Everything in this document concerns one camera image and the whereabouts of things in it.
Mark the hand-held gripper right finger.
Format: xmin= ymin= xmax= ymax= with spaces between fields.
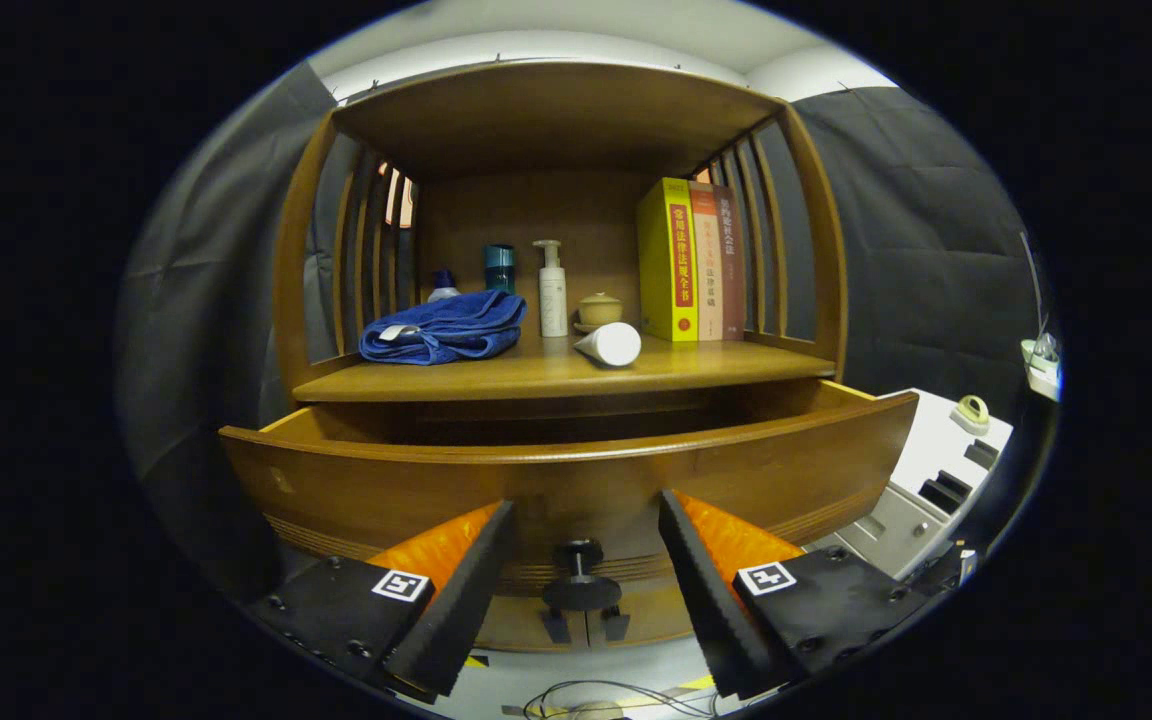
xmin=658 ymin=490 xmax=937 ymax=701

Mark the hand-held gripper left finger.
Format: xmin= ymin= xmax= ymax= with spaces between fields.
xmin=241 ymin=500 xmax=519 ymax=706

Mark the black drawer knob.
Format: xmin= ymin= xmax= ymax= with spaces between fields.
xmin=541 ymin=538 xmax=625 ymax=614

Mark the wooden drawer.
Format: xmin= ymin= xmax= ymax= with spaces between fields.
xmin=219 ymin=380 xmax=920 ymax=599

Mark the beige orange book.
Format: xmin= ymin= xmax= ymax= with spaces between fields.
xmin=688 ymin=181 xmax=725 ymax=342

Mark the white desk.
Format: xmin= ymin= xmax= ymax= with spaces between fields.
xmin=1021 ymin=335 xmax=1062 ymax=403

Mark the wooden countertop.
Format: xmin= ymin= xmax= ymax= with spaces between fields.
xmin=293 ymin=335 xmax=837 ymax=404

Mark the blue towel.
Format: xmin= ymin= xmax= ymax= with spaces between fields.
xmin=358 ymin=290 xmax=529 ymax=366

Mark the yellow-green lidded teacup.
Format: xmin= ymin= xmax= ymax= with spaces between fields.
xmin=574 ymin=292 xmax=625 ymax=333

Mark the yellow book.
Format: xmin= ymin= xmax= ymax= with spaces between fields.
xmin=636 ymin=177 xmax=699 ymax=343

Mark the teal cylindrical can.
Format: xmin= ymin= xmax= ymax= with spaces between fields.
xmin=483 ymin=244 xmax=517 ymax=296

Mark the thin black cable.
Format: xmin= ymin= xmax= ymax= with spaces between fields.
xmin=521 ymin=680 xmax=722 ymax=720

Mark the wooden cabinet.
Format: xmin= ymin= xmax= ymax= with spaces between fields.
xmin=271 ymin=60 xmax=849 ymax=651

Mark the white green tube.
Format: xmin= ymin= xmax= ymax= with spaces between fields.
xmin=573 ymin=322 xmax=643 ymax=368

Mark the white pump bottle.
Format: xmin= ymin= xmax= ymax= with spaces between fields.
xmin=533 ymin=240 xmax=569 ymax=338

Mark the brown book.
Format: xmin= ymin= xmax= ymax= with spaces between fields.
xmin=714 ymin=185 xmax=747 ymax=341

